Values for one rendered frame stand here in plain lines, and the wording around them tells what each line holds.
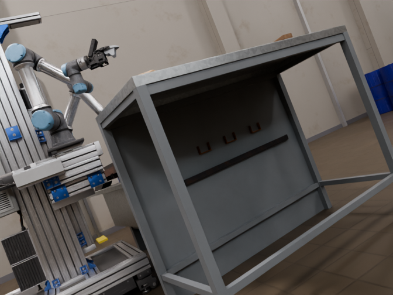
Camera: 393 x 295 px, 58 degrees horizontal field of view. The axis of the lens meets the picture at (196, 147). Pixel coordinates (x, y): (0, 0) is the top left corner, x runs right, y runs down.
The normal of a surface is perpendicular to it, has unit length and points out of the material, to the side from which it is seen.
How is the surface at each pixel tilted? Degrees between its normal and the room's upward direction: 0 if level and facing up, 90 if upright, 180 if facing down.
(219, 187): 90
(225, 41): 90
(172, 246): 90
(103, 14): 90
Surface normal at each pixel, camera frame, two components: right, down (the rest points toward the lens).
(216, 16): 0.37, -0.14
